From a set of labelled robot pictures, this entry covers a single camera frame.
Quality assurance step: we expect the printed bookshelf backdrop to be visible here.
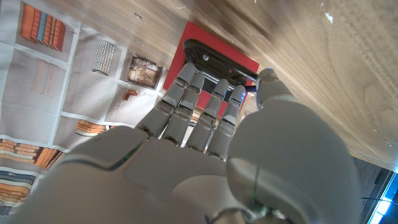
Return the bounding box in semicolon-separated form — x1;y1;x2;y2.
0;0;175;216

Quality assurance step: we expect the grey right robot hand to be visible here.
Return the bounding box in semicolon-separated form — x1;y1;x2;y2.
6;62;363;224

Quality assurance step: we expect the red drawer with black handle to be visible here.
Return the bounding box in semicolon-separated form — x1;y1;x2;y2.
163;21;261;119

